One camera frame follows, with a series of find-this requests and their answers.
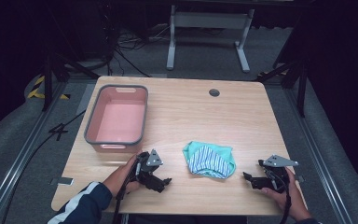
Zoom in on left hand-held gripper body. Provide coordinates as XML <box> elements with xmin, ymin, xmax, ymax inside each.
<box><xmin>134</xmin><ymin>148</ymin><xmax>165</xmax><ymax>187</ymax></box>

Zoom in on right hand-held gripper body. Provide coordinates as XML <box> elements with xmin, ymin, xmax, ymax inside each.
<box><xmin>257</xmin><ymin>154</ymin><xmax>299</xmax><ymax>191</ymax></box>

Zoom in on teal striped underpants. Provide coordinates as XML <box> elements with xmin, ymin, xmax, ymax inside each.
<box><xmin>182</xmin><ymin>140</ymin><xmax>238</xmax><ymax>180</ymax></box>

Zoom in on pink basin with grey rim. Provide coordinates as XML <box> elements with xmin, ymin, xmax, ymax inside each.
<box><xmin>83</xmin><ymin>84</ymin><xmax>149</xmax><ymax>154</ymax></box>

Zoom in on person's left hand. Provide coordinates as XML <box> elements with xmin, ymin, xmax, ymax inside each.
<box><xmin>103</xmin><ymin>153</ymin><xmax>143</xmax><ymax>198</ymax></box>

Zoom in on person's right hand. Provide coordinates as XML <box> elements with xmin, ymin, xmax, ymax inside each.
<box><xmin>260</xmin><ymin>167</ymin><xmax>312</xmax><ymax>221</ymax></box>

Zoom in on grey tape patch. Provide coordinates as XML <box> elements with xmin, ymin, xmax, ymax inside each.
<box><xmin>49</xmin><ymin>176</ymin><xmax>75</xmax><ymax>187</ymax></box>

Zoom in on black tripod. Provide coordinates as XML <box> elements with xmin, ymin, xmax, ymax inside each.
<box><xmin>41</xmin><ymin>53</ymin><xmax>101</xmax><ymax>112</ymax></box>
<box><xmin>254</xmin><ymin>58</ymin><xmax>310</xmax><ymax>119</ymax></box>

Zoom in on black tape cross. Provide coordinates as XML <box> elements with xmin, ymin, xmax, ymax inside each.
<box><xmin>48</xmin><ymin>122</ymin><xmax>70</xmax><ymax>142</ymax></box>

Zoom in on yellow and black floor tape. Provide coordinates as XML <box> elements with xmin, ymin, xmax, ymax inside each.
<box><xmin>26</xmin><ymin>75</ymin><xmax>71</xmax><ymax>101</ymax></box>

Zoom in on white metal stand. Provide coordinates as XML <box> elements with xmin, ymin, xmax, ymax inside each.
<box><xmin>166</xmin><ymin>4</ymin><xmax>256</xmax><ymax>74</ymax></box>

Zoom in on right hand-held gripper black cable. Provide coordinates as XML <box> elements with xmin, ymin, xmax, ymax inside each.
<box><xmin>268</xmin><ymin>172</ymin><xmax>293</xmax><ymax>224</ymax></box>

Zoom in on hand-held gripper black cable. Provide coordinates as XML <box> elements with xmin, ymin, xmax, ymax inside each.
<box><xmin>112</xmin><ymin>161</ymin><xmax>139</xmax><ymax>224</ymax></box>
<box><xmin>268</xmin><ymin>172</ymin><xmax>293</xmax><ymax>224</ymax></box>

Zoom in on left hand-held gripper black cable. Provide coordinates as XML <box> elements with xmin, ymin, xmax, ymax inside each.
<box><xmin>112</xmin><ymin>161</ymin><xmax>139</xmax><ymax>224</ymax></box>

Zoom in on aluminium floor rail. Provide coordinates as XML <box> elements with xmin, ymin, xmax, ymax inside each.
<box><xmin>283</xmin><ymin>88</ymin><xmax>355</xmax><ymax>224</ymax></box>
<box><xmin>0</xmin><ymin>78</ymin><xmax>71</xmax><ymax>224</ymax></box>

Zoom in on long black floor cable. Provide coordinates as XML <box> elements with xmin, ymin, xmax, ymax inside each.
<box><xmin>0</xmin><ymin>108</ymin><xmax>87</xmax><ymax>224</ymax></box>

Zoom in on bundle of floor cables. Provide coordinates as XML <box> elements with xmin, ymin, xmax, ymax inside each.
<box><xmin>105</xmin><ymin>22</ymin><xmax>171</xmax><ymax>78</ymax></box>

